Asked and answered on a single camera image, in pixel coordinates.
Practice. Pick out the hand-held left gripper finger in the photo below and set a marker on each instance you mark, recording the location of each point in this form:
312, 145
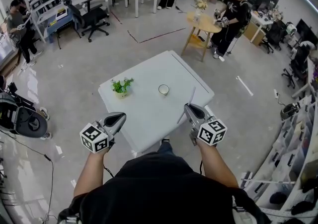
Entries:
120, 127
113, 120

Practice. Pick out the vase of yellow flowers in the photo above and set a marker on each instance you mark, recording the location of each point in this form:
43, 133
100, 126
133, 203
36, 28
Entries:
200, 4

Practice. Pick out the white and yellow box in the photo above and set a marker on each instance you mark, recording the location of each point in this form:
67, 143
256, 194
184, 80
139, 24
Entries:
61, 14

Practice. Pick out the person's shoe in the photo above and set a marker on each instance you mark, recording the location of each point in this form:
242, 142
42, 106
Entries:
165, 140

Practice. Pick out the white and black backpack rig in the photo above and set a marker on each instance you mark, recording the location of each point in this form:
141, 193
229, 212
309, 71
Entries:
24, 121

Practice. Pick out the black handheld controller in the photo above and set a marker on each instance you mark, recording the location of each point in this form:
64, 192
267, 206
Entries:
12, 87

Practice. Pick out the white desk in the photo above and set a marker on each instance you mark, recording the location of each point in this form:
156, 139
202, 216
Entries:
261, 19

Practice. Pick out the blue cloth covered table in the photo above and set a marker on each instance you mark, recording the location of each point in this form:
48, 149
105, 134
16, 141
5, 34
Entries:
57, 25

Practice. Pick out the dark helmet headset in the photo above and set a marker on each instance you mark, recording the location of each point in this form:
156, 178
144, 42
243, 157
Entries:
288, 111

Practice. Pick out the brown cardboard box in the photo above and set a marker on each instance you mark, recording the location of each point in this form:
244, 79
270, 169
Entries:
256, 33

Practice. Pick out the person's right forearm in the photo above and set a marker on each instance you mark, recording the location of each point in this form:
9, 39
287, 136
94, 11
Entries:
216, 166

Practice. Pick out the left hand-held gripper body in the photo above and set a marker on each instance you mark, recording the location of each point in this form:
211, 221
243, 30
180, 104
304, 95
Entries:
94, 138

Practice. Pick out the round wooden side table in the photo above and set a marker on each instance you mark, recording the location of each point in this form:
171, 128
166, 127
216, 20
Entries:
203, 23

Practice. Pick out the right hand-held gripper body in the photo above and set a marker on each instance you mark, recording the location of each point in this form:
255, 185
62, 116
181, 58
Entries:
212, 132

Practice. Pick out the black office chair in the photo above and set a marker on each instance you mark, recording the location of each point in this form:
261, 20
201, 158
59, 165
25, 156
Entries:
93, 17
275, 34
298, 61

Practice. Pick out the black monitor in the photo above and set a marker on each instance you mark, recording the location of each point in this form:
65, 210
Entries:
308, 30

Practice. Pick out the white shelf of storage bins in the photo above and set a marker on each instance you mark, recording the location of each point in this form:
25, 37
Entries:
285, 163

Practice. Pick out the person's left forearm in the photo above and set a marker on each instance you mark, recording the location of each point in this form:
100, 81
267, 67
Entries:
88, 173

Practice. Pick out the person's black shirt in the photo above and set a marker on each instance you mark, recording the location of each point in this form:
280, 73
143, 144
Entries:
159, 193

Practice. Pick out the pale purple straw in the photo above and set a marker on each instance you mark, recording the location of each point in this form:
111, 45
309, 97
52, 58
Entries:
191, 96

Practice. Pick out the person's blue jeans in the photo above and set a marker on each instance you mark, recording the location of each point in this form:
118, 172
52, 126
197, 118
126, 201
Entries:
166, 148

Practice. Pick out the small potted flower plant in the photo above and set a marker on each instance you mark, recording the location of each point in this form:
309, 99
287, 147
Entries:
121, 86

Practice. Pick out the white square table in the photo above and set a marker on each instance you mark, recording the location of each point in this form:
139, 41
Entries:
154, 118

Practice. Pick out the white shelving unit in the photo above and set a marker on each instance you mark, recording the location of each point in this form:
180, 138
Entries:
42, 18

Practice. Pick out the white power strip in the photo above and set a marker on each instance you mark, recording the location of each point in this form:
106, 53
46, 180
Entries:
275, 94

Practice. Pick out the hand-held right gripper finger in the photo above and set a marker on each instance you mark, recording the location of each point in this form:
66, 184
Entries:
188, 113
197, 111

